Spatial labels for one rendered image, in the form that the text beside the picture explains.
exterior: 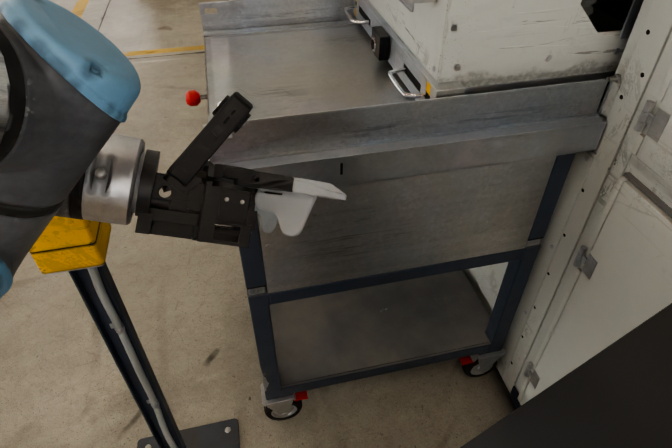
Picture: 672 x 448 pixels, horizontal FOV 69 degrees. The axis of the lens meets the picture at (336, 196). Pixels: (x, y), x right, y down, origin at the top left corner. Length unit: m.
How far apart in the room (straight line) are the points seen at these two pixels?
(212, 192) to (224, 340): 1.12
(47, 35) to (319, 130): 0.51
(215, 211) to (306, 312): 0.93
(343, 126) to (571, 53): 0.41
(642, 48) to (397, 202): 0.46
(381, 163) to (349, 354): 0.66
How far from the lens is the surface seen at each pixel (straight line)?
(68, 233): 0.70
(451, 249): 1.04
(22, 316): 1.90
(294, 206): 0.49
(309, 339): 1.36
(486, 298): 1.51
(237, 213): 0.52
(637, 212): 0.93
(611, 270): 1.01
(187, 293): 1.74
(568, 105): 0.96
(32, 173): 0.37
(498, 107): 0.88
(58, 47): 0.33
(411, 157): 0.82
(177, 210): 0.53
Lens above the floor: 1.29
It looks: 40 degrees down
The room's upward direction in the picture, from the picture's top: straight up
